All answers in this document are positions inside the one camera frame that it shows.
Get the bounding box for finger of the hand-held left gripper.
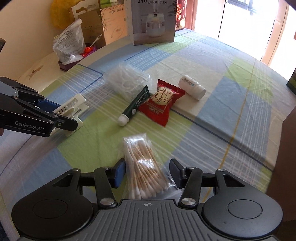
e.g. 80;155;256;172
0;95;78;131
0;76;62;114

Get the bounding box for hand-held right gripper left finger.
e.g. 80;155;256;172
52;158;126;208

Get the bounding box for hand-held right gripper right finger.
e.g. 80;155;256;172
169;159;245;207

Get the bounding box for white plastic clip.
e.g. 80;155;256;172
50;93;89;137

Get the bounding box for bag of cotton swabs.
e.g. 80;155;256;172
122;133;176;200

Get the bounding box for dark green tube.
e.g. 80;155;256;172
118;85;151;127

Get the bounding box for red snack packet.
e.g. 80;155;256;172
139;79;186;127

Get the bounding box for translucent floss pick box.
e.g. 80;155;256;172
103;64;152;100

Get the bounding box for small white bottle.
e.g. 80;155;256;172
179;75;206;100

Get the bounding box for brown cardboard storage box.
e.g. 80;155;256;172
266;112;296;209

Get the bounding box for desktop with checked cloth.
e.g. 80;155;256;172
0;29;296;232

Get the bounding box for cream printed bedsheet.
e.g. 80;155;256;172
17;52;67;81

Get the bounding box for purple box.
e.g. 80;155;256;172
59;43;97;71

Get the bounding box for clear plastic bag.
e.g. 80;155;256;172
53;19;85;65

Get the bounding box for white pen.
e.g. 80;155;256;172
89;34;102;48

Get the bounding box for yellow plastic bag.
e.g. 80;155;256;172
51;0;80;29

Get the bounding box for light printed flat cardboard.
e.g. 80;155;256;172
100;7;130;45

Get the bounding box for green tissue packs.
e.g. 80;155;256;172
100;0;125;7

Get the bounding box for white humidifier box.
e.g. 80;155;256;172
124;0;176;45

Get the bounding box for dark red gift box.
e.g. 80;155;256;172
175;0;188;32

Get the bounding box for pink curtain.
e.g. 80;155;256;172
186;0;199;32

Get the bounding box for glass balcony door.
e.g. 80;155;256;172
196;0;296;67

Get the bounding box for brown carton with handle cutout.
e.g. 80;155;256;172
71;0;107;50

